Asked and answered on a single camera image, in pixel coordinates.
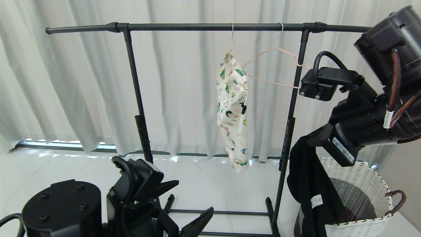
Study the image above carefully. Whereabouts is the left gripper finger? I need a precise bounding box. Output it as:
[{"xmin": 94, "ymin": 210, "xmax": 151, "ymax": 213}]
[
  {"xmin": 145, "ymin": 179, "xmax": 180, "ymax": 202},
  {"xmin": 180, "ymin": 207, "xmax": 214, "ymax": 237}
]

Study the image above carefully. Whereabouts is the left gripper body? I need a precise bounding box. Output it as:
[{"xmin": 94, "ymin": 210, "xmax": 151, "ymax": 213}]
[{"xmin": 106, "ymin": 194, "xmax": 180, "ymax": 237}]

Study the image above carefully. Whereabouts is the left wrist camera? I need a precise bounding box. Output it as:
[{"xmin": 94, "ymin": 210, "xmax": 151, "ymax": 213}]
[{"xmin": 113, "ymin": 159, "xmax": 165, "ymax": 202}]

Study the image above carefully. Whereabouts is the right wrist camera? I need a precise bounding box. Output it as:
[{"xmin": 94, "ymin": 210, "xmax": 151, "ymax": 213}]
[{"xmin": 299, "ymin": 67, "xmax": 378, "ymax": 114}]

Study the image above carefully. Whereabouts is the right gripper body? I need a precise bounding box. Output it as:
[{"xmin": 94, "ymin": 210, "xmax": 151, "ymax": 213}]
[{"xmin": 308, "ymin": 89, "xmax": 421, "ymax": 167}]

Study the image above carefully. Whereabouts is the black garment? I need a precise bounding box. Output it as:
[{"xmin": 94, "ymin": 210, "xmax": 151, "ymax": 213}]
[{"xmin": 287, "ymin": 136, "xmax": 349, "ymax": 237}]

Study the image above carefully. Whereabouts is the white curtain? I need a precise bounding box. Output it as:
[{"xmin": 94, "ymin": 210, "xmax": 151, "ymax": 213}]
[{"xmin": 0, "ymin": 0, "xmax": 421, "ymax": 165}]

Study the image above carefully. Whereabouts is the white laundry basket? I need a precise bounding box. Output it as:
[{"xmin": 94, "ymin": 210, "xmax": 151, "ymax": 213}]
[{"xmin": 294, "ymin": 157, "xmax": 407, "ymax": 237}]

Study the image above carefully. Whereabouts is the black clothes rack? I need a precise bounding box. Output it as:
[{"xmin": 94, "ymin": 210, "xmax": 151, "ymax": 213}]
[{"xmin": 45, "ymin": 22, "xmax": 372, "ymax": 237}]

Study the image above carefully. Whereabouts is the pink clothes hanger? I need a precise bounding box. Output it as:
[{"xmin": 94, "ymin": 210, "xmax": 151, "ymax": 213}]
[
  {"xmin": 243, "ymin": 23, "xmax": 311, "ymax": 89},
  {"xmin": 225, "ymin": 23, "xmax": 245, "ymax": 71}
]

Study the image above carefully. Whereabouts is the cream printed garment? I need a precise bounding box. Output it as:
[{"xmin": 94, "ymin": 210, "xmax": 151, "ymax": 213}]
[{"xmin": 216, "ymin": 53, "xmax": 249, "ymax": 173}]

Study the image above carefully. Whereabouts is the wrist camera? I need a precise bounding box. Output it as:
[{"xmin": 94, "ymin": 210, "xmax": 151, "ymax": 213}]
[
  {"xmin": 113, "ymin": 159, "xmax": 165, "ymax": 202},
  {"xmin": 299, "ymin": 67, "xmax": 378, "ymax": 114}
]

